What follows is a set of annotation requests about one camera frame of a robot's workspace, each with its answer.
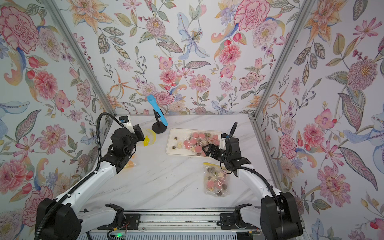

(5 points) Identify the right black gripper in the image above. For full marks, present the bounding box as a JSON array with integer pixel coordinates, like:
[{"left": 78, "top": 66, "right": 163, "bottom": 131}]
[{"left": 203, "top": 144, "right": 232, "bottom": 164}]

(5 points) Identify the ziploc bag yellow duck print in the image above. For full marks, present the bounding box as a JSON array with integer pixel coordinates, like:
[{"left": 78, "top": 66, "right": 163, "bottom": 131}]
[{"left": 124, "top": 161, "right": 136, "bottom": 169}]

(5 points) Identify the ziploc bag of cookies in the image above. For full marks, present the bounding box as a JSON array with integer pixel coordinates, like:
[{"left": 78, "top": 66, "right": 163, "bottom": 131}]
[
  {"left": 203, "top": 163, "right": 229, "bottom": 198},
  {"left": 142, "top": 129, "right": 157, "bottom": 147}
]

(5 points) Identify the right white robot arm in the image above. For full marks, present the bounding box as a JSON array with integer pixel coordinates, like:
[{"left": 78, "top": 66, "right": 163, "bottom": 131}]
[{"left": 203, "top": 137, "right": 303, "bottom": 240}]

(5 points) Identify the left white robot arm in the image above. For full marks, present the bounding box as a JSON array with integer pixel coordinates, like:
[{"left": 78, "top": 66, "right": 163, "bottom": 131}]
[{"left": 35, "top": 125, "right": 145, "bottom": 240}]

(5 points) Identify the pile of poured cookies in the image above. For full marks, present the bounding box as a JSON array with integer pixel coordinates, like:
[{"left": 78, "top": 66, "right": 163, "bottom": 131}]
[{"left": 171, "top": 131, "right": 221, "bottom": 157}]

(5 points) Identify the white rectangular tray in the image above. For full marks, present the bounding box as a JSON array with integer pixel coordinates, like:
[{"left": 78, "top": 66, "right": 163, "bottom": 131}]
[{"left": 165, "top": 128, "right": 224, "bottom": 157}]

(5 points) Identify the black microphone stand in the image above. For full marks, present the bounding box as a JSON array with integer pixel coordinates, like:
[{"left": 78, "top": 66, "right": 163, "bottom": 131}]
[{"left": 152, "top": 110, "right": 167, "bottom": 134}]

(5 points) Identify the blue microphone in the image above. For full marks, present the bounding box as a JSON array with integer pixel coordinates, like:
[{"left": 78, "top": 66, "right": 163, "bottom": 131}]
[{"left": 147, "top": 95, "right": 168, "bottom": 127}]

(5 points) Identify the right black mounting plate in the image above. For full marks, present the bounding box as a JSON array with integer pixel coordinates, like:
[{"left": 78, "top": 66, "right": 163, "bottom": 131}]
[{"left": 217, "top": 213, "right": 260, "bottom": 231}]

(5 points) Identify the black mounting plate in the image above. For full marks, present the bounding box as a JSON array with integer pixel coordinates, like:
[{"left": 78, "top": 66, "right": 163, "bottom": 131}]
[
  {"left": 97, "top": 214, "right": 141, "bottom": 231},
  {"left": 217, "top": 213, "right": 260, "bottom": 231}
]

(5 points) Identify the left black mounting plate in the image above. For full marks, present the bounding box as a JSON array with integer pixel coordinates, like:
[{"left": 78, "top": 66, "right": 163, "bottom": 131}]
[{"left": 97, "top": 214, "right": 141, "bottom": 231}]

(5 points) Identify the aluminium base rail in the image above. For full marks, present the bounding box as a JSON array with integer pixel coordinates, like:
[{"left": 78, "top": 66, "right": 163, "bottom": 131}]
[{"left": 76, "top": 208, "right": 247, "bottom": 234}]

